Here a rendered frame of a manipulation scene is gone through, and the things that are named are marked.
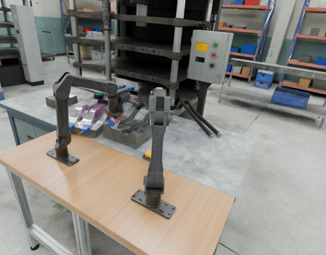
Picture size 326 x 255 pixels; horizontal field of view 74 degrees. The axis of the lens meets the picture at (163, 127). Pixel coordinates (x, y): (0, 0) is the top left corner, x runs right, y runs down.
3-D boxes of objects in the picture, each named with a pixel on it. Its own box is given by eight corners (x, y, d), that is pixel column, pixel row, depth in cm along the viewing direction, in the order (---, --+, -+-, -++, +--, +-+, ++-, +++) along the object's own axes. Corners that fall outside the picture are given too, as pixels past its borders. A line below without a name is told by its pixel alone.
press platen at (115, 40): (179, 78, 179) (182, 53, 170) (70, 55, 230) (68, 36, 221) (209, 65, 246) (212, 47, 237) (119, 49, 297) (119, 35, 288)
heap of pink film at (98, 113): (98, 121, 149) (98, 111, 146) (75, 118, 152) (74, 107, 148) (113, 109, 172) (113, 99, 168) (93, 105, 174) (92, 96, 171)
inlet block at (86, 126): (82, 139, 133) (82, 131, 130) (75, 138, 133) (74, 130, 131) (92, 130, 144) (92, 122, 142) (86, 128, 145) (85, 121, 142)
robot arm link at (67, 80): (113, 80, 122) (55, 68, 103) (120, 84, 116) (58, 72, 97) (109, 100, 126) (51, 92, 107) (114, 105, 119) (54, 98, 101)
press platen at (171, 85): (176, 104, 189) (179, 84, 181) (72, 77, 240) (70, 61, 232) (206, 85, 256) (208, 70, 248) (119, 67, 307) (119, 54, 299)
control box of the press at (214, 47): (198, 184, 226) (228, 33, 160) (172, 174, 238) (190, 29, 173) (205, 173, 244) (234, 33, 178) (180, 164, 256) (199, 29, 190)
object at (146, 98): (173, 119, 196) (174, 111, 192) (72, 89, 247) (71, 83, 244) (203, 96, 263) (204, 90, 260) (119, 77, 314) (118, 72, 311)
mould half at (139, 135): (135, 149, 132) (136, 130, 126) (103, 136, 143) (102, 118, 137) (171, 121, 172) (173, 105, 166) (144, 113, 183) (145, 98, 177)
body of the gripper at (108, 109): (111, 105, 133) (110, 96, 128) (124, 113, 130) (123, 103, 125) (104, 111, 129) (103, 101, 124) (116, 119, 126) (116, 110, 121)
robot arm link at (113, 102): (117, 99, 128) (117, 90, 123) (122, 105, 125) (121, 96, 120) (107, 102, 125) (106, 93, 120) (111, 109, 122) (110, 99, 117)
